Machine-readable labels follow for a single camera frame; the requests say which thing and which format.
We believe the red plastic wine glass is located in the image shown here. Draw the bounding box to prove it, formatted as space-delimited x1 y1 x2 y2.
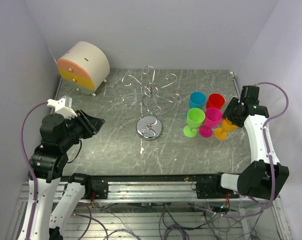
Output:
206 93 225 110

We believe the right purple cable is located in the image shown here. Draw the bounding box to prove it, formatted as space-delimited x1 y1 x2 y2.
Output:
253 81 290 218

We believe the blue plastic wine glass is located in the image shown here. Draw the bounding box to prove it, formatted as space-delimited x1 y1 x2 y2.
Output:
189 91 206 110

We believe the green plastic wine glass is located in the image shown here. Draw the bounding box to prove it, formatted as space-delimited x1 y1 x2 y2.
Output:
183 108 206 138

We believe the pink plastic wine glass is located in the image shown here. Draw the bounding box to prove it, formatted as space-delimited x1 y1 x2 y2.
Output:
199 107 223 138

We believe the orange plastic wine glass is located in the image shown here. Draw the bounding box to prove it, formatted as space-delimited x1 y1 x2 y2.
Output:
214 118 238 141

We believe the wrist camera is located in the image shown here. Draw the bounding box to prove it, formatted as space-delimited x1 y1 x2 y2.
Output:
240 85 260 105
47 95 77 120

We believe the round mini drawer cabinet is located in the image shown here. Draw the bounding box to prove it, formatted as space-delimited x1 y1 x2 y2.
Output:
56 41 110 96

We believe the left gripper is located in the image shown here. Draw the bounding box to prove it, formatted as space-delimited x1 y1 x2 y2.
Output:
59 107 105 150

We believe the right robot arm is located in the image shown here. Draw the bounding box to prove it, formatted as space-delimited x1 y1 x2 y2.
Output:
211 85 289 201

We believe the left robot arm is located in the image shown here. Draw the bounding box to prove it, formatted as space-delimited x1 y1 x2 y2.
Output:
18 109 105 240

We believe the floor cable bundle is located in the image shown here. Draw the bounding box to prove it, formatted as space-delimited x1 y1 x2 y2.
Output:
65 199 271 240

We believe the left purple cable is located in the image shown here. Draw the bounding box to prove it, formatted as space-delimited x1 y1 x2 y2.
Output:
20 101 50 240

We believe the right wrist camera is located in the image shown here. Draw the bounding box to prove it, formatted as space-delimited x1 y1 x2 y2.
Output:
240 85 260 105

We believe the chrome wine glass rack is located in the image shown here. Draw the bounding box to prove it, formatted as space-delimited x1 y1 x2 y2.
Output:
121 65 181 141

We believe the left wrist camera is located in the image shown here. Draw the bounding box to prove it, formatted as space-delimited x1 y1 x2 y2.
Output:
47 95 77 120

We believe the purple cable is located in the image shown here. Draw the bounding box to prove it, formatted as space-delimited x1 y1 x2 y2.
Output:
253 81 290 218
20 101 50 240

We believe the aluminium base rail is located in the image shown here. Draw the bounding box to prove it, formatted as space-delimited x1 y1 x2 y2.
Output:
15 174 281 203

